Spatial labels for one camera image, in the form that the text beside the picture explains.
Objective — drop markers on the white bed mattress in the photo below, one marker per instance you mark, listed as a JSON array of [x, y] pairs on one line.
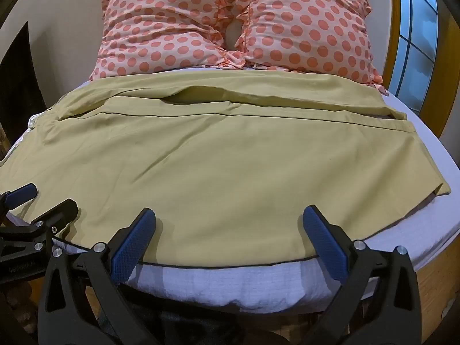
[[251, 287]]

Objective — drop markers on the wooden bed frame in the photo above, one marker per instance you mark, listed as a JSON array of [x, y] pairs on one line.
[[436, 280]]

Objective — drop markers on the dark wooden panel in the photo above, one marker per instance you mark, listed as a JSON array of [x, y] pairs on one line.
[[21, 61]]

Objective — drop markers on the pink polka dot pillow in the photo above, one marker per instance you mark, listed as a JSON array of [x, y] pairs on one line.
[[158, 32], [309, 25]]

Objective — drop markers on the olive yellow bed sheet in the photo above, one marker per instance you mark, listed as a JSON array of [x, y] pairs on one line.
[[230, 172]]

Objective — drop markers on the window with yellow frame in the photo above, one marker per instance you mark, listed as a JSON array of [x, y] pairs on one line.
[[413, 36]]

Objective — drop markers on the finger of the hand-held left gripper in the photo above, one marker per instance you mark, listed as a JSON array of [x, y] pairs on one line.
[[57, 214], [21, 192]]

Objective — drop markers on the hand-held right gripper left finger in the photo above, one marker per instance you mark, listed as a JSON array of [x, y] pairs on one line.
[[132, 246]]

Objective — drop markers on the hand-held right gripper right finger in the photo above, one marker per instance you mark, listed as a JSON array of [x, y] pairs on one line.
[[325, 248]]

